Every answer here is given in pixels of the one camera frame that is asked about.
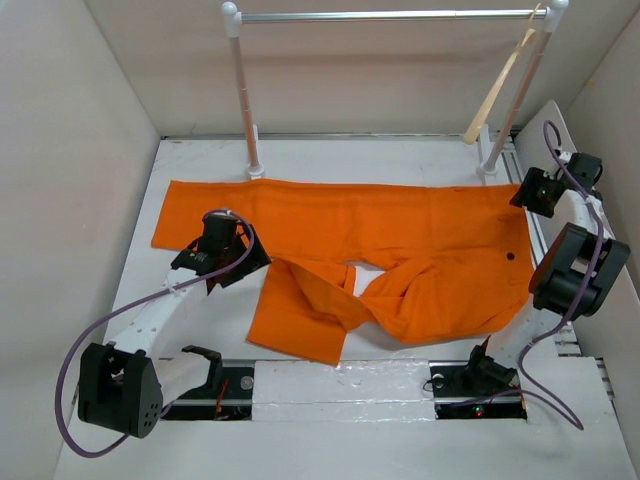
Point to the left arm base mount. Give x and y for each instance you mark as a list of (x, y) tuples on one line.
[(230, 398)]

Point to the orange trousers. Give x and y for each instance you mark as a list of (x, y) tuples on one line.
[(427, 265)]

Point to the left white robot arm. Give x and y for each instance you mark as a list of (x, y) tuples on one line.
[(126, 383)]

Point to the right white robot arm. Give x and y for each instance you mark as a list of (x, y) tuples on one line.
[(575, 275)]

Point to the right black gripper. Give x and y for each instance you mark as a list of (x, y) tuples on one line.
[(526, 192)]

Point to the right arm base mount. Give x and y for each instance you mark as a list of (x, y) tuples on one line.
[(477, 389)]

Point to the beige wooden hanger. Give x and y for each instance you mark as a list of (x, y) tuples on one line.
[(480, 119)]

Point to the white clothes rack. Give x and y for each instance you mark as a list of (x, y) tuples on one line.
[(488, 150)]

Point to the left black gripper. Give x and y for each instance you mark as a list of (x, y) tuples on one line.
[(254, 261)]

